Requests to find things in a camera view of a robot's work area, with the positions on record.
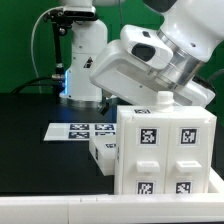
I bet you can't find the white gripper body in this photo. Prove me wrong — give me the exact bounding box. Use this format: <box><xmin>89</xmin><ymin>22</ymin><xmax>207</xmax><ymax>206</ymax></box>
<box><xmin>90</xmin><ymin>40</ymin><xmax>215</xmax><ymax>107</ymax></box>

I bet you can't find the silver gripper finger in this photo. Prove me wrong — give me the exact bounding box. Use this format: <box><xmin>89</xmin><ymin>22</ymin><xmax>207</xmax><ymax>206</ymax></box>
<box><xmin>98</xmin><ymin>97</ymin><xmax>109</xmax><ymax>115</ymax></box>

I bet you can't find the white cabinet top block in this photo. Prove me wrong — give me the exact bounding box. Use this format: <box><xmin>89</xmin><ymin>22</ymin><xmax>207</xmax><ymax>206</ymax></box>
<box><xmin>89</xmin><ymin>135</ymin><xmax>116</xmax><ymax>176</ymax></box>

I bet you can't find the white cabinet door panel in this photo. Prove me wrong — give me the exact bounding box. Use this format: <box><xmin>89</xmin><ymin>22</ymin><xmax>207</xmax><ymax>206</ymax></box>
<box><xmin>165</xmin><ymin>117</ymin><xmax>216</xmax><ymax>194</ymax></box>
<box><xmin>122</xmin><ymin>117</ymin><xmax>169</xmax><ymax>195</ymax></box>

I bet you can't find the white cabinet body box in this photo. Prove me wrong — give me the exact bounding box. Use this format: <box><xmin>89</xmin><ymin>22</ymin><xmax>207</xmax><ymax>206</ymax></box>
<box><xmin>114</xmin><ymin>92</ymin><xmax>216</xmax><ymax>195</ymax></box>

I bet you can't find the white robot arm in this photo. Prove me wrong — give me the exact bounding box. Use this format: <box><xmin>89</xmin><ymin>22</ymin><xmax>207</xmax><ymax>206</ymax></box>
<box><xmin>59</xmin><ymin>0</ymin><xmax>224</xmax><ymax>111</ymax></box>

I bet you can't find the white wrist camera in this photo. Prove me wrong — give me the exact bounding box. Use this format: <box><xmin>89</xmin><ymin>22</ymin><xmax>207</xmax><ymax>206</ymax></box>
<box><xmin>120</xmin><ymin>25</ymin><xmax>173</xmax><ymax>70</ymax></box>

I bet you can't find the white fiducial marker base plate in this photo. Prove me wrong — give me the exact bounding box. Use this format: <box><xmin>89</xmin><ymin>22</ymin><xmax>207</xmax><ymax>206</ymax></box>
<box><xmin>44</xmin><ymin>123</ymin><xmax>116</xmax><ymax>141</ymax></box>

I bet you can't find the black cable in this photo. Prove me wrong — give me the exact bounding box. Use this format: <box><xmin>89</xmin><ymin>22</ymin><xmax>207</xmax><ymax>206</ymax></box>
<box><xmin>11</xmin><ymin>77</ymin><xmax>66</xmax><ymax>94</ymax></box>

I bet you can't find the black camera on stand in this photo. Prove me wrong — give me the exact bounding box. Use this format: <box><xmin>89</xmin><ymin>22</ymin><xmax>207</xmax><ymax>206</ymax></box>
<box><xmin>44</xmin><ymin>7</ymin><xmax>98</xmax><ymax>87</ymax></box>

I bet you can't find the white cable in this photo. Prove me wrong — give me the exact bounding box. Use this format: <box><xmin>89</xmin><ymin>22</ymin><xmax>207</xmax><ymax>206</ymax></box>
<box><xmin>30</xmin><ymin>6</ymin><xmax>64</xmax><ymax>94</ymax></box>

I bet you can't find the grey braided camera cable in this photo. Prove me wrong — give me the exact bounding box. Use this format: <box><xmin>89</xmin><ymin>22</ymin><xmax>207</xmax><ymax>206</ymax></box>
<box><xmin>193</xmin><ymin>68</ymin><xmax>224</xmax><ymax>93</ymax></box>

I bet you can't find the white L-shaped obstacle frame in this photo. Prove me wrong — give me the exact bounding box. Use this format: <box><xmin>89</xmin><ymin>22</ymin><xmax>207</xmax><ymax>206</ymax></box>
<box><xmin>0</xmin><ymin>171</ymin><xmax>224</xmax><ymax>224</ymax></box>

